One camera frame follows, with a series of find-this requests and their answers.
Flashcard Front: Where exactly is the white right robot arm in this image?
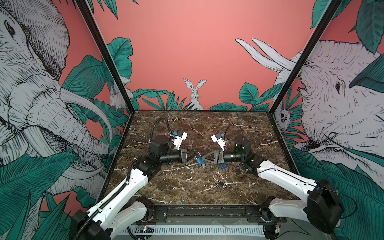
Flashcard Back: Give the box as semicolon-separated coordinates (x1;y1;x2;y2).
198;134;344;234

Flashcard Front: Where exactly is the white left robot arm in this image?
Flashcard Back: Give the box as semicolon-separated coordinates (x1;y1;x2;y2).
69;136;200;240

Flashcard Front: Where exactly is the white perforated strip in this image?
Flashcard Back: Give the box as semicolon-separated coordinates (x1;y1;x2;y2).
129;225;265;237

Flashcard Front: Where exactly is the small green circuit board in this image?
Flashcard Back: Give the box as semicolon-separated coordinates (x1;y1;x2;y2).
136;226;155;235

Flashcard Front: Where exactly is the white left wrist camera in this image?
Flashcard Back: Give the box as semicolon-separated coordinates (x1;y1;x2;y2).
171;131;188;151

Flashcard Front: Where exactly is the thin black right cable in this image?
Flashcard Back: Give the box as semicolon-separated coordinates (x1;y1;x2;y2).
257;167;358;220

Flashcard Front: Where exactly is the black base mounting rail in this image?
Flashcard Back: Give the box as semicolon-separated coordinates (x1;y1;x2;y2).
149;205;286;225

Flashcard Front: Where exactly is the black corrugated left cable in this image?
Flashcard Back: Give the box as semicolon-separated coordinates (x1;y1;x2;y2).
71;179;130;240

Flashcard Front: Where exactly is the black corner frame post left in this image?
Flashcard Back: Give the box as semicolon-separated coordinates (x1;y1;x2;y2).
74;0;136;114

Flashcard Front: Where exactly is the black corner frame post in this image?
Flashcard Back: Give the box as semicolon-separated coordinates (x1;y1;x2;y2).
74;0;136;114
269;0;344;115

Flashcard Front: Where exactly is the black corner frame post right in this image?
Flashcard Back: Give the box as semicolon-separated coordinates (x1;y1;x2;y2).
269;0;344;115

